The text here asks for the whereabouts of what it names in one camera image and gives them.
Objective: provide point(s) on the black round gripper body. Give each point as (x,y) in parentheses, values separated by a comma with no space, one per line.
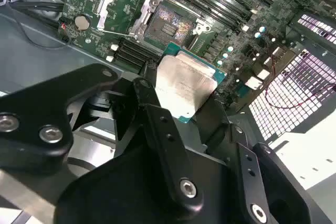
(118,195)

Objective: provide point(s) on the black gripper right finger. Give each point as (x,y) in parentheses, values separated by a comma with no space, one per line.
(252,176)

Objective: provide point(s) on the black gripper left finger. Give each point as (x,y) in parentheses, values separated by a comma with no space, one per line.
(39,119)

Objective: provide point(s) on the silver CPU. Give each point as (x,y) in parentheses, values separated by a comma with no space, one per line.
(183,82)

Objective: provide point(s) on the metal socket cover frame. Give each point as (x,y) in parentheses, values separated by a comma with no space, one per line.
(107,6)

